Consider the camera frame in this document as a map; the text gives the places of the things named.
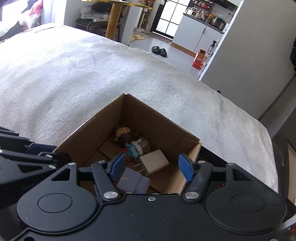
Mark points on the brown cardboard box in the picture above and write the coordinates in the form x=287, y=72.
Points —
x=150, y=141

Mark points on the black tray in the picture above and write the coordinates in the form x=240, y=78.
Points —
x=208, y=156

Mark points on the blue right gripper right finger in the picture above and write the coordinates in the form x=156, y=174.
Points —
x=187, y=167

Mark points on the rice cooker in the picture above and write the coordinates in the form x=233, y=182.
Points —
x=218, y=23

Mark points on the orange cardboard box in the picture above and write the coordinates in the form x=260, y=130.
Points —
x=198, y=59

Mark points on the brown-haired doll figurine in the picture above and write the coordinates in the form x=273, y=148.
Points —
x=123, y=135

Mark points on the yellow slippers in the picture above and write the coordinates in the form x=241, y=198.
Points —
x=137, y=37

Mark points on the black slipper right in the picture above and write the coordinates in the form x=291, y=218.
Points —
x=163, y=52

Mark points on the blue red small figurine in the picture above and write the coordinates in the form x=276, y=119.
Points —
x=130, y=152

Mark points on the white charger plug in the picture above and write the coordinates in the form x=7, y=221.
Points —
x=152, y=162

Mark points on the striped wooden figurine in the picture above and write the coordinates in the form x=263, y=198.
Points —
x=142, y=146

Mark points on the white standing fan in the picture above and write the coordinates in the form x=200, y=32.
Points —
x=142, y=24

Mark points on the purple small case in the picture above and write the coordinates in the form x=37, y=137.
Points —
x=134, y=182

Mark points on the black round stool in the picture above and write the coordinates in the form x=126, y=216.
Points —
x=89, y=25

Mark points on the black slipper left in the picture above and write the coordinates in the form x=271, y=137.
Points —
x=155, y=50

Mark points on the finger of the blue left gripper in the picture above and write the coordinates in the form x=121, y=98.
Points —
x=35, y=148

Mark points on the black slipper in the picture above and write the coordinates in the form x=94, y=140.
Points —
x=163, y=52
x=155, y=50

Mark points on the round gold side table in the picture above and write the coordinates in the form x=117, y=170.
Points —
x=115, y=12

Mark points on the white kitchen cabinet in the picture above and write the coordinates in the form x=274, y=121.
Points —
x=194, y=34

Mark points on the spray bottle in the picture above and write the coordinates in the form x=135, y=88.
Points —
x=211, y=48

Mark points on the white power strip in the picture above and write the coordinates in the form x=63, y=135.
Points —
x=87, y=13

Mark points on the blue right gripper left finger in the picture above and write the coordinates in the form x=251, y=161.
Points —
x=115, y=167

